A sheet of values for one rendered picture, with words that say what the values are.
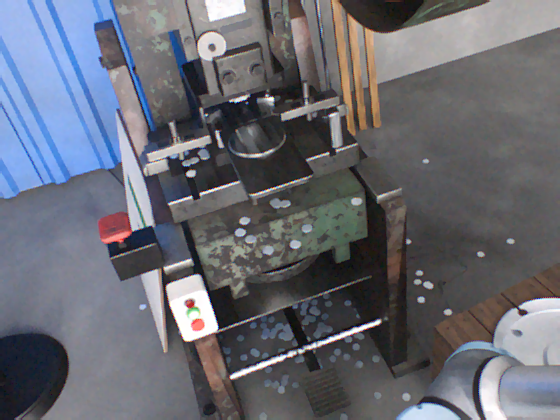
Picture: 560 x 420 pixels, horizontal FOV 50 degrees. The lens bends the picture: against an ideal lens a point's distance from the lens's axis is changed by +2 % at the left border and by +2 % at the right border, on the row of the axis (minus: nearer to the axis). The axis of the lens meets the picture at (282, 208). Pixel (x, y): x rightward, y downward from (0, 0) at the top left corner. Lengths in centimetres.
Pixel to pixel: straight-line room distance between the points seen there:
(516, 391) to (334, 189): 61
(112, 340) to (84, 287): 29
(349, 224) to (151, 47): 62
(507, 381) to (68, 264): 176
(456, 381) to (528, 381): 12
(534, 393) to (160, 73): 106
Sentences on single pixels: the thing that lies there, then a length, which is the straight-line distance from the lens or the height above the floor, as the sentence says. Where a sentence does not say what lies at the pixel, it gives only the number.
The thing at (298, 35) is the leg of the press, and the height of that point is 80.
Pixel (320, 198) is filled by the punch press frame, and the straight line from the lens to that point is 132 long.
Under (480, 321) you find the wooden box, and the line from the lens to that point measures 147.
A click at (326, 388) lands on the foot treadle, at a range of 158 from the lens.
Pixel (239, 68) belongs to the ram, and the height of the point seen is 95.
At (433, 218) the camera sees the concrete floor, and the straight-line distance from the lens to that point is 220.
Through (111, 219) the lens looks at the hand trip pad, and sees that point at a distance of 122.
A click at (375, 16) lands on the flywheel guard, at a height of 93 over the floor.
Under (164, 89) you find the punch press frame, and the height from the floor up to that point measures 80.
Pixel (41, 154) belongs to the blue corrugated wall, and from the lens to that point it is 267.
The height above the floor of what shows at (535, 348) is 37.
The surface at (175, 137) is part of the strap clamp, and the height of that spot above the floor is 77.
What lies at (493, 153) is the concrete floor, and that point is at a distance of 251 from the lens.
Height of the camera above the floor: 150
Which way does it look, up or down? 41 degrees down
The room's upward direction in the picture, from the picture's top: 11 degrees counter-clockwise
